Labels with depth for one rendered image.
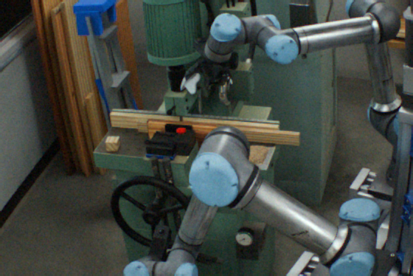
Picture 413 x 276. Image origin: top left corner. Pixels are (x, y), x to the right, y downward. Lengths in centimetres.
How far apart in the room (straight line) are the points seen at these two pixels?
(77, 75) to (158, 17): 158
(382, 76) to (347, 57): 253
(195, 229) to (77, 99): 198
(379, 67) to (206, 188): 82
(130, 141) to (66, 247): 116
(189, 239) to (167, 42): 64
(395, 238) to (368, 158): 189
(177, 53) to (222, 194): 73
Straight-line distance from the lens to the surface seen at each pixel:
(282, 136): 236
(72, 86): 375
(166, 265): 191
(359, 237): 174
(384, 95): 226
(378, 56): 218
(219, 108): 259
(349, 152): 401
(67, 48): 367
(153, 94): 472
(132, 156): 238
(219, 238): 247
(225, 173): 159
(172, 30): 220
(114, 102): 323
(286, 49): 182
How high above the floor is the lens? 215
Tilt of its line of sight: 31 degrees down
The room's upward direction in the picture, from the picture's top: 5 degrees counter-clockwise
